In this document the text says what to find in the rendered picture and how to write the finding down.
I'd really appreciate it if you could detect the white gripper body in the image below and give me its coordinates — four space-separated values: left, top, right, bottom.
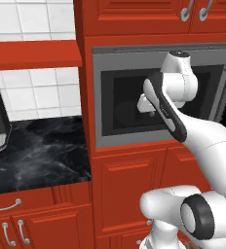
136 92 158 115

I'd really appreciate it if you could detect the grey microwave door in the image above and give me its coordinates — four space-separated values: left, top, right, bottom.
93 48 226 149

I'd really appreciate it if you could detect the grey microwave oven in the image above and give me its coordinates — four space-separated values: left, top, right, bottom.
91 42 226 150

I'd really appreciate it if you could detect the red panelled cupboard door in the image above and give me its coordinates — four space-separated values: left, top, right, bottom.
92 148 169 238
165 145 213 193

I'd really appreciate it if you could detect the red wide cupboard door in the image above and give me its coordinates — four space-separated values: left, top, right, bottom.
73 0 193 37

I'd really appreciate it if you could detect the red drawer front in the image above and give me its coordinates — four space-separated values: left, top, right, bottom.
0 187 57 224
94 227 155 249

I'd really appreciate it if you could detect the dark grey microwave door handle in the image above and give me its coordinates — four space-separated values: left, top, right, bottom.
214 66 226 125

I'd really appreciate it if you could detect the silver curved cupboard handle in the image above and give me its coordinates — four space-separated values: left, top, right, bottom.
17 219 31 245
1 221 18 248
198 0 214 22
179 0 195 22

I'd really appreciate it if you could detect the red wall shelf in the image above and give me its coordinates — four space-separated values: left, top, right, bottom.
0 39 83 71

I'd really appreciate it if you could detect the silver curved drawer handle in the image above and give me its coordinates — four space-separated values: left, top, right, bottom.
0 197 22 212

